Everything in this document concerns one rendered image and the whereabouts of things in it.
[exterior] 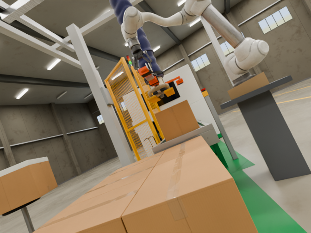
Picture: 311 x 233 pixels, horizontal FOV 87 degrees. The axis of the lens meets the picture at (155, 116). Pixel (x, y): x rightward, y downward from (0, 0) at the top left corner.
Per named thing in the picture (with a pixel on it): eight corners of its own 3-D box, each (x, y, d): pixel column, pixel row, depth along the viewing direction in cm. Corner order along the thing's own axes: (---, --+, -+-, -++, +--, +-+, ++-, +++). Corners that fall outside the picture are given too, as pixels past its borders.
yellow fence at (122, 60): (143, 180, 314) (102, 81, 331) (147, 177, 321) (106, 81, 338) (174, 178, 250) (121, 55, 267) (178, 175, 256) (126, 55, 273)
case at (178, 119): (171, 140, 244) (159, 115, 247) (196, 129, 239) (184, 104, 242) (168, 146, 184) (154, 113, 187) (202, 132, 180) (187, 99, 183)
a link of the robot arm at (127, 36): (126, 46, 133) (126, 36, 121) (118, 30, 135) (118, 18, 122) (138, 43, 136) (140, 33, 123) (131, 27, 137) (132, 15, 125)
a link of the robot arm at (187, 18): (174, 17, 148) (179, 4, 135) (190, 12, 153) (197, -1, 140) (181, 29, 147) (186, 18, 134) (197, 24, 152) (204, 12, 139)
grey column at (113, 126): (134, 189, 282) (71, 36, 307) (149, 183, 277) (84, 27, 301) (127, 198, 253) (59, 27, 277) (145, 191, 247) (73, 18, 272)
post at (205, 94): (232, 158, 226) (201, 93, 234) (237, 156, 225) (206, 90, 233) (233, 160, 219) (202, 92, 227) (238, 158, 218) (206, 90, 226)
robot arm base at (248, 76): (251, 78, 157) (248, 73, 157) (256, 75, 136) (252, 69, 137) (232, 88, 164) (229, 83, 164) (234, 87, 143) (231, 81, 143)
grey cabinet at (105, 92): (111, 105, 285) (105, 89, 288) (114, 104, 284) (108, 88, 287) (106, 104, 266) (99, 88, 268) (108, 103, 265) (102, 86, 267)
